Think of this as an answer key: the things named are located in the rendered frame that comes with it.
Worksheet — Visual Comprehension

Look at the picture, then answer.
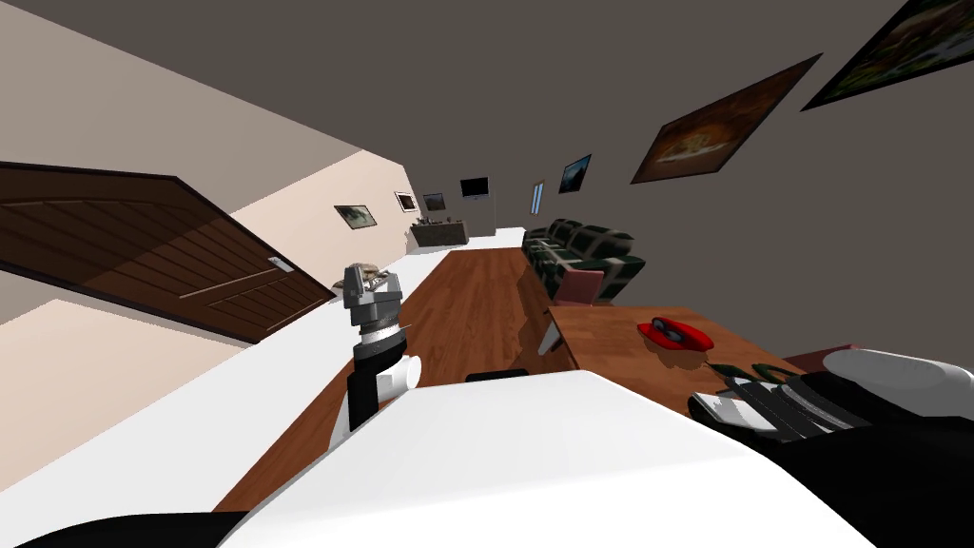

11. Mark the dark green sofa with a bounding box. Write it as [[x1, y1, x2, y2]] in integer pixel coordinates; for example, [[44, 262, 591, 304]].
[[521, 218, 648, 303]]

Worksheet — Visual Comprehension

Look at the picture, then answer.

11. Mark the pink chair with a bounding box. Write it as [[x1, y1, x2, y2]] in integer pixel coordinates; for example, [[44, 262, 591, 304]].
[[558, 267, 607, 306]]

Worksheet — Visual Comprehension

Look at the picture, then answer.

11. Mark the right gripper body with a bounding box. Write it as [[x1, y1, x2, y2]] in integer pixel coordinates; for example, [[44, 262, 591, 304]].
[[688, 388, 762, 439]]

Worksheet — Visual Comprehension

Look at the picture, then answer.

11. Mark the small blue dark picture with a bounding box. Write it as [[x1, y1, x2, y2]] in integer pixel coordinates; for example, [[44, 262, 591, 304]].
[[558, 153, 594, 195]]

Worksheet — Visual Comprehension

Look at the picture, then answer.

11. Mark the red flat object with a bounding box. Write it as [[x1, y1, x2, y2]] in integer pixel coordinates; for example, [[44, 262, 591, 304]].
[[636, 316, 716, 354]]

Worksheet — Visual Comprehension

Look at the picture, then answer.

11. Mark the large brown orange picture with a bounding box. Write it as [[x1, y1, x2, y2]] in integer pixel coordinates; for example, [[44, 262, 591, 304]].
[[629, 52, 825, 186]]

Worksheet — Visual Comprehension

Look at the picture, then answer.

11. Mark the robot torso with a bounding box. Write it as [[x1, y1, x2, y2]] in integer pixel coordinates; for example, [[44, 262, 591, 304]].
[[215, 368, 876, 548]]

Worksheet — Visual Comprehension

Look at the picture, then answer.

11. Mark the dark brown wooden door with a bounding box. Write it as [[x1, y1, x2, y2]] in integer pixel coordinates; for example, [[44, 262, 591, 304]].
[[0, 161, 337, 344]]

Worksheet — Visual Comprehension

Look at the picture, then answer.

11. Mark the large green landscape picture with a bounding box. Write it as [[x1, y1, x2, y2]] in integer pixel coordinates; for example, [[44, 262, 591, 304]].
[[801, 0, 974, 112]]

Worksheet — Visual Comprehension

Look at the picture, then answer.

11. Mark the dark green curved object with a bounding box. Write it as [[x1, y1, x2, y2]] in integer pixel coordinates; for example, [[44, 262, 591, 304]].
[[707, 361, 798, 383]]

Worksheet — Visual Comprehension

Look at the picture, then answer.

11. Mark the grey green framed picture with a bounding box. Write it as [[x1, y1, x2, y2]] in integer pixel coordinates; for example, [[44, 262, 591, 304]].
[[334, 204, 379, 230]]

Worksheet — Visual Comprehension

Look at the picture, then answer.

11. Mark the brown wooden table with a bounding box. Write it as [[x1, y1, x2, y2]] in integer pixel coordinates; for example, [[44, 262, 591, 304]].
[[536, 303, 808, 417]]

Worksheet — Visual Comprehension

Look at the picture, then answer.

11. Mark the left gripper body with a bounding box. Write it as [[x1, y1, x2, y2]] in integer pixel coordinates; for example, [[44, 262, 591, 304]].
[[341, 262, 404, 329]]

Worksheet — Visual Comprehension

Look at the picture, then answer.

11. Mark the dark sideboard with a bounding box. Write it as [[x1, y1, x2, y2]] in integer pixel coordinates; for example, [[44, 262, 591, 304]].
[[410, 216, 471, 249]]

